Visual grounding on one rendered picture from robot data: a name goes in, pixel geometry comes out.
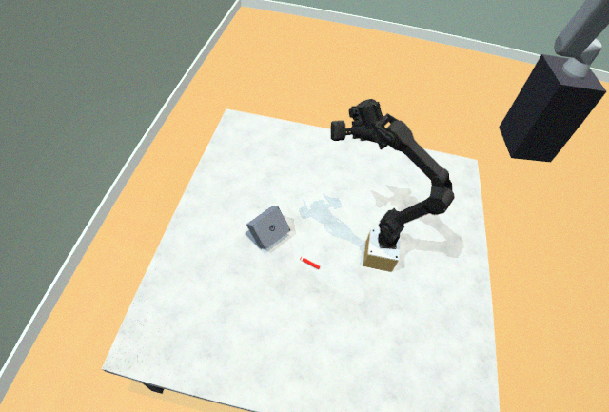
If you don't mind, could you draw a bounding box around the dark red peg with grey band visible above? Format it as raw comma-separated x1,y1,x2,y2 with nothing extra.
300,257,320,269

